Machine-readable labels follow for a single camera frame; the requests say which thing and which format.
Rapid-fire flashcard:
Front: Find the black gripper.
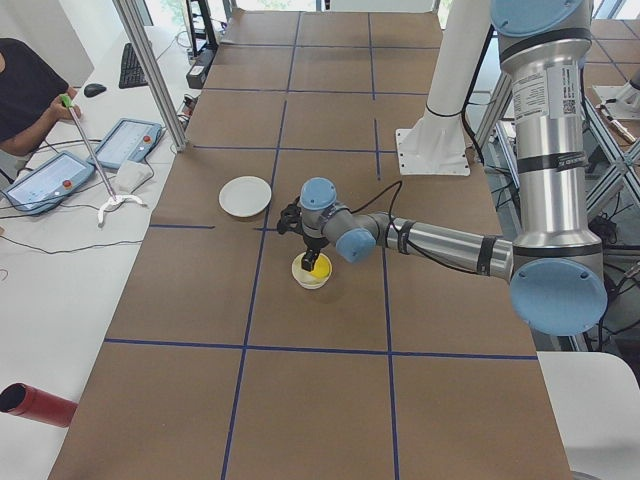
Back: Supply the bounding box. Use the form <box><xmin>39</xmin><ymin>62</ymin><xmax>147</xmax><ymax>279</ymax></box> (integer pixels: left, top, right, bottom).
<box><xmin>301</xmin><ymin>236</ymin><xmax>328</xmax><ymax>272</ymax></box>

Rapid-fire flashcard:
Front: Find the yellow lemon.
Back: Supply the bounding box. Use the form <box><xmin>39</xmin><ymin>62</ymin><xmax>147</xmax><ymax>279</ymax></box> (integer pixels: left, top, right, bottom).
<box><xmin>310</xmin><ymin>254</ymin><xmax>332</xmax><ymax>279</ymax></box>

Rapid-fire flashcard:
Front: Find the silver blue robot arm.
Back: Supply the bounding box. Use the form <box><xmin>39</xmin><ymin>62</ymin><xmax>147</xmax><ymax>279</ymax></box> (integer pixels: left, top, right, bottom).
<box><xmin>293</xmin><ymin>1</ymin><xmax>607</xmax><ymax>336</ymax></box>

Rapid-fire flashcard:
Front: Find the white bowl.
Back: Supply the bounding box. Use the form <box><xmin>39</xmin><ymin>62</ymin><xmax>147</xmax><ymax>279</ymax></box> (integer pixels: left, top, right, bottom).
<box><xmin>291</xmin><ymin>253</ymin><xmax>331</xmax><ymax>290</ymax></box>

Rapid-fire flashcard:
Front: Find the white round plate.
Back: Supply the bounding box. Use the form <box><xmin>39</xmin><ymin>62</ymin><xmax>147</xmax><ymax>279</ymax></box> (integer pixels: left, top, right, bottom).
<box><xmin>218</xmin><ymin>176</ymin><xmax>272</xmax><ymax>218</ymax></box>

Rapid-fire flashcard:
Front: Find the brown paper table cover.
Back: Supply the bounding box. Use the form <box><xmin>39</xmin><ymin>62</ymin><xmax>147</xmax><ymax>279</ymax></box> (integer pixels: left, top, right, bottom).
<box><xmin>51</xmin><ymin>12</ymin><xmax>570</xmax><ymax>479</ymax></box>

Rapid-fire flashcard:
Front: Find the white crumpled cloth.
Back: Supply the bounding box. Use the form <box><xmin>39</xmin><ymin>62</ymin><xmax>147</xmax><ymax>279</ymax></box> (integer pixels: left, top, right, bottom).
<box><xmin>115</xmin><ymin>160</ymin><xmax>152</xmax><ymax>193</ymax></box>

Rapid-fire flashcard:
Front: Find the far teach pendant tablet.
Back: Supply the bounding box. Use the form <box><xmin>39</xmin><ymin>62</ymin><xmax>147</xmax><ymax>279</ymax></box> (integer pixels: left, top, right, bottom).
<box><xmin>95</xmin><ymin>118</ymin><xmax>162</xmax><ymax>170</ymax></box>

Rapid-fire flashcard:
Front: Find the teach pendant tablet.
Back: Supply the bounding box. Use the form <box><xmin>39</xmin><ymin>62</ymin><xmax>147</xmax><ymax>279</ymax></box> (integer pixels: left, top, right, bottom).
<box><xmin>2</xmin><ymin>151</ymin><xmax>95</xmax><ymax>215</ymax></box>
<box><xmin>95</xmin><ymin>118</ymin><xmax>162</xmax><ymax>170</ymax></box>

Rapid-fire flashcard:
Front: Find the black power strip box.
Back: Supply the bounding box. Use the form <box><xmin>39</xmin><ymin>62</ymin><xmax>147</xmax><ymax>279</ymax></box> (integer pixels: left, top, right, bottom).
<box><xmin>186</xmin><ymin>49</ymin><xmax>216</xmax><ymax>89</ymax></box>

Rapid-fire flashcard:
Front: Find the black keyboard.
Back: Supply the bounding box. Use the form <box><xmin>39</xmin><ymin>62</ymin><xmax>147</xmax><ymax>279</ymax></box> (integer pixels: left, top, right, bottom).
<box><xmin>118</xmin><ymin>43</ymin><xmax>147</xmax><ymax>89</ymax></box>

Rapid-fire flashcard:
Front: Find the black computer mouse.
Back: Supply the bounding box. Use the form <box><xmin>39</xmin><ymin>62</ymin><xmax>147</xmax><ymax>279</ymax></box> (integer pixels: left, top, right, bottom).
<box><xmin>83</xmin><ymin>83</ymin><xmax>107</xmax><ymax>98</ymax></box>

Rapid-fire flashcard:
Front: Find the near teach pendant tablet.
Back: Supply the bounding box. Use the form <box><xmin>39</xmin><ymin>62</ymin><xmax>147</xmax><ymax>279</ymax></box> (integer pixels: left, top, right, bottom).
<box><xmin>2</xmin><ymin>151</ymin><xmax>95</xmax><ymax>215</ymax></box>

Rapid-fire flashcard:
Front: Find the white chair corner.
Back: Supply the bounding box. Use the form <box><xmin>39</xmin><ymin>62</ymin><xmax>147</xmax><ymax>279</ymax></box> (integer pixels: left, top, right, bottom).
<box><xmin>537</xmin><ymin>351</ymin><xmax>639</xmax><ymax>479</ymax></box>

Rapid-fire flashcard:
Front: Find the red cylinder tube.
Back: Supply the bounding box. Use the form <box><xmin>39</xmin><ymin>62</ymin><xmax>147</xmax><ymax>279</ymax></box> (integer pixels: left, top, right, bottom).
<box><xmin>1</xmin><ymin>383</ymin><xmax>77</xmax><ymax>427</ymax></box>

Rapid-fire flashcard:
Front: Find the person in black shirt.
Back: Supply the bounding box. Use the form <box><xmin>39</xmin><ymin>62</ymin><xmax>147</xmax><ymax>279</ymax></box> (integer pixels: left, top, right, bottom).
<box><xmin>1</xmin><ymin>38</ymin><xmax>77</xmax><ymax>157</ymax></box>

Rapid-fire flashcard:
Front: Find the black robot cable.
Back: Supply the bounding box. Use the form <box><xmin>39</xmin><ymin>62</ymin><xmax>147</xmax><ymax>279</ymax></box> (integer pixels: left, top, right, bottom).
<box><xmin>354</xmin><ymin>180</ymin><xmax>481</xmax><ymax>274</ymax></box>

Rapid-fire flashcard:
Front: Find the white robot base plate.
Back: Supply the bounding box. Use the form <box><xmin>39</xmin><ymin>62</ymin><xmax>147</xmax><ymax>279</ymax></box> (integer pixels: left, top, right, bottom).
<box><xmin>395</xmin><ymin>127</ymin><xmax>470</xmax><ymax>176</ymax></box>

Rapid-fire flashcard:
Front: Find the aluminium frame rack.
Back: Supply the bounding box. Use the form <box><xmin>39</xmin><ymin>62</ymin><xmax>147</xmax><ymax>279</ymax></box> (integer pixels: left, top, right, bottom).
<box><xmin>469</xmin><ymin>44</ymin><xmax>640</xmax><ymax>351</ymax></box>

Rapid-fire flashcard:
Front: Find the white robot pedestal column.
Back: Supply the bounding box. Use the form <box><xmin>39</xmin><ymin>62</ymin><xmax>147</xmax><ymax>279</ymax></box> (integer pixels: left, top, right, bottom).
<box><xmin>424</xmin><ymin>0</ymin><xmax>496</xmax><ymax>120</ymax></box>

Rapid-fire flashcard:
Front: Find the metal reach stick green handle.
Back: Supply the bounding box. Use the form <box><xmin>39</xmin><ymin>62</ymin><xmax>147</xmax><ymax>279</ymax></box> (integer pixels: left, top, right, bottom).
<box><xmin>59</xmin><ymin>94</ymin><xmax>147</xmax><ymax>228</ymax></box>

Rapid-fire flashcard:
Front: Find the grey aluminium frame post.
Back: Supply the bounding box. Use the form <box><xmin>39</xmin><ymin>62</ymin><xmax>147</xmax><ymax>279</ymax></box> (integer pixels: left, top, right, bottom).
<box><xmin>113</xmin><ymin>0</ymin><xmax>187</xmax><ymax>152</ymax></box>

